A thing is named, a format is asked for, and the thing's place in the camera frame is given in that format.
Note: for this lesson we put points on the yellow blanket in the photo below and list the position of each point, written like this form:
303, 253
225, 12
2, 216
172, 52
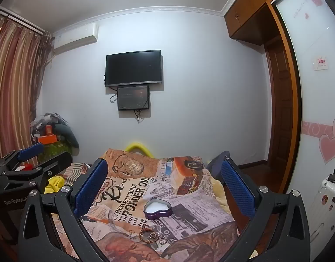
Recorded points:
223, 193

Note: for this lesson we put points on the small black wall monitor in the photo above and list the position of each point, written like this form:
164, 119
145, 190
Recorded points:
133, 97

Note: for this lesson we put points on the striped cloth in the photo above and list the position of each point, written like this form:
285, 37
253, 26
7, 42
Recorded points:
77, 170

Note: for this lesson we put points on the yellow cloth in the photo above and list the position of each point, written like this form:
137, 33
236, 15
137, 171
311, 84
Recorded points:
54, 184

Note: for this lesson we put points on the white sliding wardrobe door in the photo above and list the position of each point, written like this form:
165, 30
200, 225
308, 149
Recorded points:
317, 109

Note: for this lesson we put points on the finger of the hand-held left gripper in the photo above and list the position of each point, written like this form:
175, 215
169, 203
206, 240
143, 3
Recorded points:
57, 163
31, 152

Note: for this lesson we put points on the pile of clothes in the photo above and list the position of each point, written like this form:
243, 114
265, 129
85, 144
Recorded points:
62, 127

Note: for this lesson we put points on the yellow curved frame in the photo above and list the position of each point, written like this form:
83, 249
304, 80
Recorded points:
136, 145

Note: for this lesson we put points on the clear plastic tray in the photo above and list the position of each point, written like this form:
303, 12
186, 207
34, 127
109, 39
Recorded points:
158, 209

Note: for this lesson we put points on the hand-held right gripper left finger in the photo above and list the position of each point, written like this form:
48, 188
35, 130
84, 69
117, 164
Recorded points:
91, 187

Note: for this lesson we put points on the wooden overhead cabinets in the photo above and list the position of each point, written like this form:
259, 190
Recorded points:
246, 8

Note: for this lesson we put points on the white air conditioner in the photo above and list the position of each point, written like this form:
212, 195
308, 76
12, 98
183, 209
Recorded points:
74, 39

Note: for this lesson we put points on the curtain rail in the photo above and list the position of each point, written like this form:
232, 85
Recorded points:
20, 20

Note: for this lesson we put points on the green patterned cloth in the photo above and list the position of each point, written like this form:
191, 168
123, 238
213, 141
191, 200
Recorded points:
57, 148

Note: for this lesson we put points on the black wall television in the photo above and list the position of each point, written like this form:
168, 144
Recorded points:
133, 67

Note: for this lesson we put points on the printed blanket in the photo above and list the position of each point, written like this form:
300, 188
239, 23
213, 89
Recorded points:
134, 185

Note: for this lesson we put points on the orange box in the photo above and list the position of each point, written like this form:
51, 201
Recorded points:
47, 139

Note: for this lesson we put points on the white suitcase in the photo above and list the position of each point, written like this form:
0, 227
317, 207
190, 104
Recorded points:
327, 207

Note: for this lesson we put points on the white paper label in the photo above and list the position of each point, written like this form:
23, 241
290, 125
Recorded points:
321, 63

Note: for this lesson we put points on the striped curtain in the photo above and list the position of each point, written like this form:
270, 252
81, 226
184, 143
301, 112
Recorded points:
14, 87

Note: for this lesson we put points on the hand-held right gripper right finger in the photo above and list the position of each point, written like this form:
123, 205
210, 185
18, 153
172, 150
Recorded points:
237, 188

